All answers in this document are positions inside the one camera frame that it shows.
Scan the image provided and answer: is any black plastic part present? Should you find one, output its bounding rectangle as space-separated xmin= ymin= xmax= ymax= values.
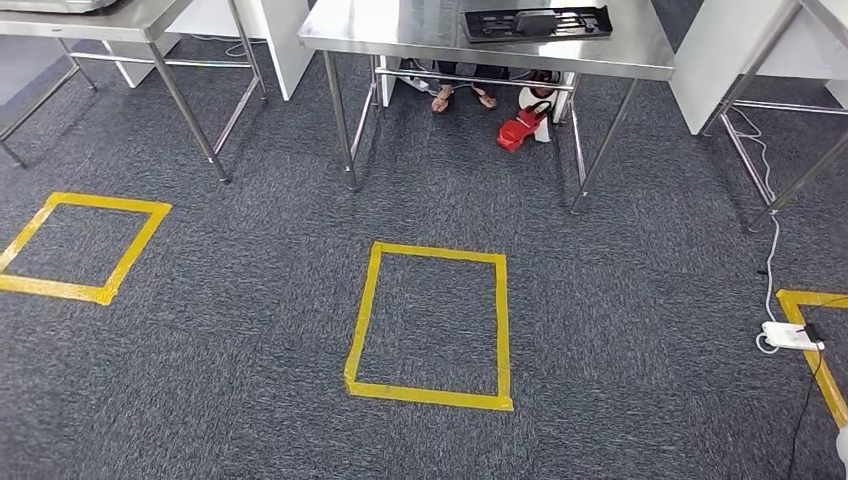
xmin=460 ymin=5 xmax=614 ymax=45

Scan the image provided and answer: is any stainless steel workbench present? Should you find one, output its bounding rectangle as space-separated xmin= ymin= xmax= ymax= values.
xmin=298 ymin=0 xmax=677 ymax=215

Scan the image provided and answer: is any yellow floor tape square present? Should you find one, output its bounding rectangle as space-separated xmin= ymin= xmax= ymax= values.
xmin=775 ymin=288 xmax=848 ymax=431
xmin=0 ymin=192 xmax=174 ymax=307
xmin=343 ymin=241 xmax=515 ymax=413

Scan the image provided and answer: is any red plastic object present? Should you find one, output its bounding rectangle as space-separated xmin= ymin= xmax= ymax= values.
xmin=496 ymin=100 xmax=554 ymax=154

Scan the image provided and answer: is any white partition panel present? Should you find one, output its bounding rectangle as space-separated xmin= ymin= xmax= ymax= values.
xmin=669 ymin=0 xmax=848 ymax=137
xmin=102 ymin=0 xmax=316 ymax=102

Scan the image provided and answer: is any stainless steel table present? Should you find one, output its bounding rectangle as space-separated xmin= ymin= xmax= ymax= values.
xmin=698 ymin=0 xmax=848 ymax=230
xmin=0 ymin=0 xmax=270 ymax=185

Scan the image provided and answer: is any grey metal tray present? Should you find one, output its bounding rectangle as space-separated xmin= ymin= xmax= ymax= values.
xmin=0 ymin=0 xmax=117 ymax=15

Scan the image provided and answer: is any white power cable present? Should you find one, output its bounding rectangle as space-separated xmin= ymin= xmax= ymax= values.
xmin=728 ymin=105 xmax=783 ymax=356

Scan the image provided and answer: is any thin black floor cable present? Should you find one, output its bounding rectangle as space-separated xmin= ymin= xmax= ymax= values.
xmin=784 ymin=294 xmax=848 ymax=480

